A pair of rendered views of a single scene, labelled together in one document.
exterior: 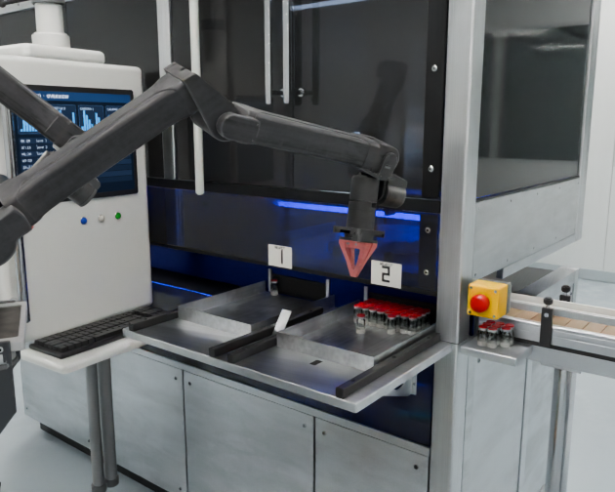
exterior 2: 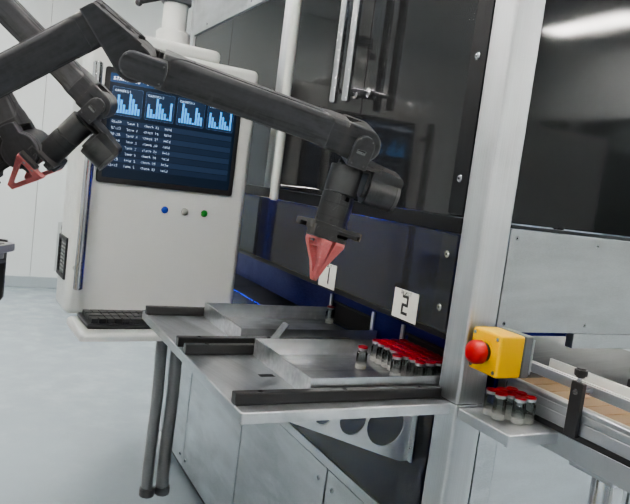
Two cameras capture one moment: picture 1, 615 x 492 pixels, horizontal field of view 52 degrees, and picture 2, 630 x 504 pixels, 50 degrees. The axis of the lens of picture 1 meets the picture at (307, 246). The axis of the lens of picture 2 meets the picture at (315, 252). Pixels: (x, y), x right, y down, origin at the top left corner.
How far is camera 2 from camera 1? 0.63 m
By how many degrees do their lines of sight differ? 25
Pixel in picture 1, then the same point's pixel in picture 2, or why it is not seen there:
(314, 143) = (256, 106)
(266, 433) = (290, 479)
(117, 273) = (193, 271)
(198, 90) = (96, 21)
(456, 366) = (451, 434)
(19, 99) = not seen: hidden behind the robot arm
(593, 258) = not seen: outside the picture
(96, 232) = (176, 224)
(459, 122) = (491, 120)
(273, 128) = (199, 79)
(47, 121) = (71, 80)
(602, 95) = not seen: outside the picture
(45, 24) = (167, 21)
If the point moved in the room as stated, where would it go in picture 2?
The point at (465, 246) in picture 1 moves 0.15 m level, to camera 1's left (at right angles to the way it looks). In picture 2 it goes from (481, 278) to (400, 264)
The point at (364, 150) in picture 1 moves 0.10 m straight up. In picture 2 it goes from (327, 127) to (335, 64)
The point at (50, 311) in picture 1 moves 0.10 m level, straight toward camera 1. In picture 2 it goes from (112, 289) to (99, 295)
